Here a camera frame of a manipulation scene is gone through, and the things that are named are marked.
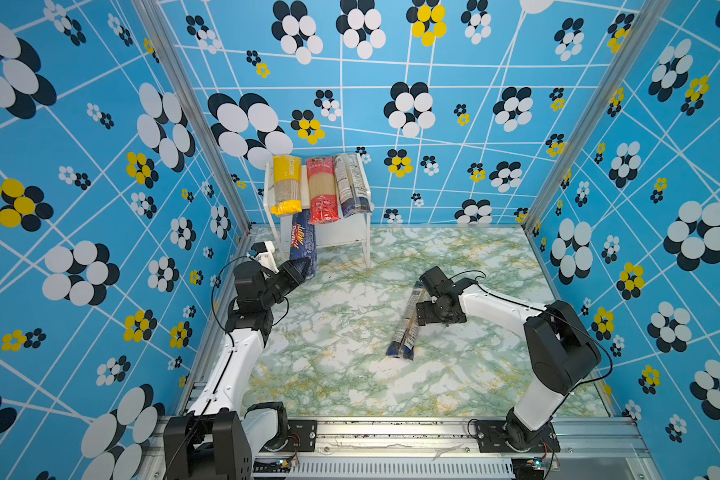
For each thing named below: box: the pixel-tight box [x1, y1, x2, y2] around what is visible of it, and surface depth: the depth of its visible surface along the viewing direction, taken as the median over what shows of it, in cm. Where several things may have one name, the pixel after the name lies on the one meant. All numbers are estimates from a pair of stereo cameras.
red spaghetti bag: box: [306, 156, 340, 224], surface depth 82 cm
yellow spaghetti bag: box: [270, 155, 303, 216], surface depth 82 cm
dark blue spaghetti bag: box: [289, 209, 317, 280], surface depth 80 cm
